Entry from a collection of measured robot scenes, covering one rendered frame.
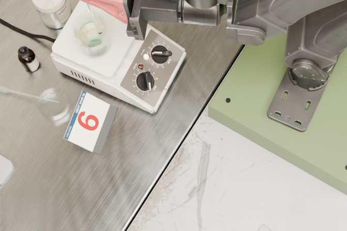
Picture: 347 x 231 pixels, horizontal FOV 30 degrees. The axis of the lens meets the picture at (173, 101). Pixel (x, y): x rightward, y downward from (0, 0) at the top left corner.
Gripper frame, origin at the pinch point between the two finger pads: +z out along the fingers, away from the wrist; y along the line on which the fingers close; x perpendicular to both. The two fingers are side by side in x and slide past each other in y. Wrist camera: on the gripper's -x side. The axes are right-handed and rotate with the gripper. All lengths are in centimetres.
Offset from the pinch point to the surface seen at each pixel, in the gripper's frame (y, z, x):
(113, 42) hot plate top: -0.4, -1.4, 16.1
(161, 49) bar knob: -1.7, -9.0, 20.0
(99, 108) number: 9.0, 0.9, 23.4
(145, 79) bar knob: 4.6, -7.2, 19.1
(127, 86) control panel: 6.2, -4.4, 19.2
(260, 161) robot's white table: 14.6, -27.7, 26.2
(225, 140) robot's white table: 11.7, -21.5, 25.9
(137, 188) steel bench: 22.0, -7.7, 25.3
